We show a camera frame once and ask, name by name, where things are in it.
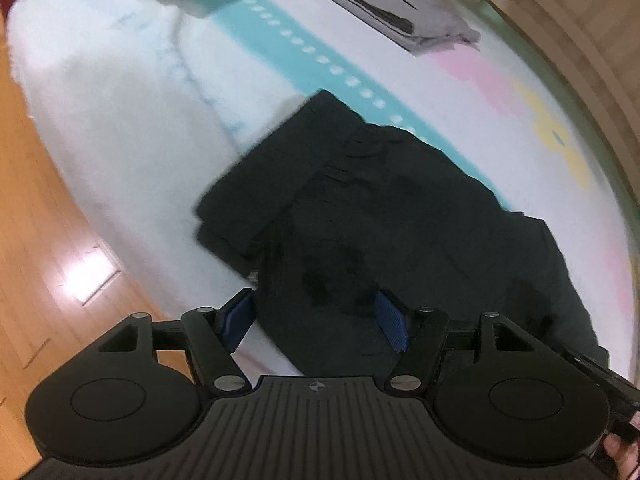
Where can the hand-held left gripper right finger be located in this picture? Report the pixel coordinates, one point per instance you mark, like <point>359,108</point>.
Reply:
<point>393,323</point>

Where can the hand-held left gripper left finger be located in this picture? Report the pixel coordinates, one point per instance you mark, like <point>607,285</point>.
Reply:
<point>238,321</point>

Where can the black pants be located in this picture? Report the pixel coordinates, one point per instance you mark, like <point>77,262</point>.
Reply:
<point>400,220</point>

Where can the person's right hand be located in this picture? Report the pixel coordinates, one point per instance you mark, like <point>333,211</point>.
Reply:
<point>625,457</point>

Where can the floral bed sheet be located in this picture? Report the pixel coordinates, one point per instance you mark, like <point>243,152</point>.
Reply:
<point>130,110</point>

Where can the folded grey clothes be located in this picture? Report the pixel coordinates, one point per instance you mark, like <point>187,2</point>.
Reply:
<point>405,7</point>

